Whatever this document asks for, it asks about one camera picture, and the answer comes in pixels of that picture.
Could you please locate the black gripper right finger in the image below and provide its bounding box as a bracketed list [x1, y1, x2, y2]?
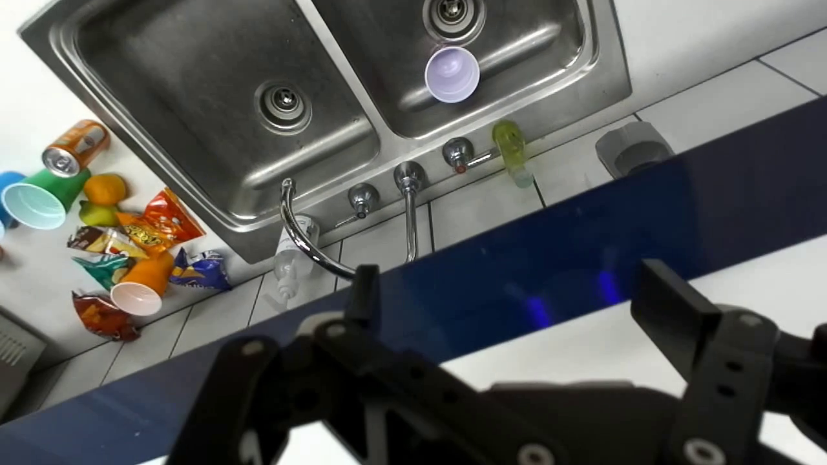
[627, 256, 827, 465]

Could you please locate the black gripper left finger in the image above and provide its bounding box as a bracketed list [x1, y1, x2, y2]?
[164, 261, 573, 465]

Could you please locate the orange soda can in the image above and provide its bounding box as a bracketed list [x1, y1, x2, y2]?
[38, 117, 113, 180]

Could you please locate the chrome gooseneck faucet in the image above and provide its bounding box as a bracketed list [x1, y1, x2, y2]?
[277, 157, 432, 281]

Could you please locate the blue snack bag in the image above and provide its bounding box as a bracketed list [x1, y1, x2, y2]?
[168, 245, 232, 292]

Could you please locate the orange plastic cup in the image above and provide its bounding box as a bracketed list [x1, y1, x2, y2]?
[109, 250, 179, 317]

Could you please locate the orange snack bag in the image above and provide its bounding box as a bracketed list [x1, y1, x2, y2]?
[113, 185, 206, 259]

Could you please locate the red-brown snack bag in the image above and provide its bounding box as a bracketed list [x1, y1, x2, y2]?
[70, 290, 143, 343]

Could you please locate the green snack bag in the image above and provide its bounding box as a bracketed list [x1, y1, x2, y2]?
[73, 254, 137, 295]

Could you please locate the brown yellow snack bag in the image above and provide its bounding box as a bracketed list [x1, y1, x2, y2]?
[65, 224, 149, 261]

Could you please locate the green dish soap bottle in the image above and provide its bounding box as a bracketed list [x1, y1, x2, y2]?
[489, 117, 537, 190]

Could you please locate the green fruit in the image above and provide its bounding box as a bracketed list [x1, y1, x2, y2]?
[77, 198, 121, 229]

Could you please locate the orange fruit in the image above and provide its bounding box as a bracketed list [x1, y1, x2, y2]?
[82, 171, 132, 210]

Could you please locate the stainless steel double sink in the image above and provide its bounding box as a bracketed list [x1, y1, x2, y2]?
[15, 0, 635, 267]

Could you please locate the purple plastic cup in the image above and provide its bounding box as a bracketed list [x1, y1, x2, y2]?
[420, 44, 484, 105]

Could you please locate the green plastic cup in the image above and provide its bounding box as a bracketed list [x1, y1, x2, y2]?
[0, 166, 93, 232]

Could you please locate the blue plastic cup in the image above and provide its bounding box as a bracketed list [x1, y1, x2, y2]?
[0, 168, 28, 232]

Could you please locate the chrome faucet handle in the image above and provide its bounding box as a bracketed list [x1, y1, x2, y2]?
[334, 180, 382, 228]
[440, 136, 495, 175]

